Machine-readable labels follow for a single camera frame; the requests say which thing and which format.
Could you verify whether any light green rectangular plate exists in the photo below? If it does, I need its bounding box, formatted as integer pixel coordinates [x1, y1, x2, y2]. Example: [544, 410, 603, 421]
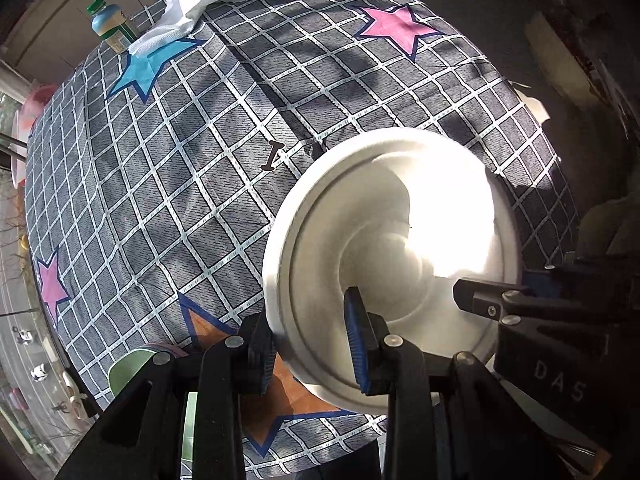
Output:
[107, 348, 199, 463]

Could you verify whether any white paper bowl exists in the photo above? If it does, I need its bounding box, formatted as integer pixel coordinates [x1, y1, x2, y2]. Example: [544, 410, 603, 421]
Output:
[262, 127, 523, 414]

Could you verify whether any grey checked star tablecloth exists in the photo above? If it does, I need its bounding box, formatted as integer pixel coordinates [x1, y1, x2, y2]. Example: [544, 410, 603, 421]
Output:
[22, 0, 582, 478]

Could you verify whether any pink plastic container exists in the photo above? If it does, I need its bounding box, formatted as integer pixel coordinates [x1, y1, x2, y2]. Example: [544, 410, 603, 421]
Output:
[9, 84, 56, 188]

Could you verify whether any green capped bottle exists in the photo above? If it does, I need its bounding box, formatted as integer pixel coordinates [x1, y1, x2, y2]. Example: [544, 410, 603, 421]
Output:
[86, 0, 139, 54]

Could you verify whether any white folded towel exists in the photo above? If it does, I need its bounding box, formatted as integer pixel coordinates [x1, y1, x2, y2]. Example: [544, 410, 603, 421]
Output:
[128, 0, 247, 56]

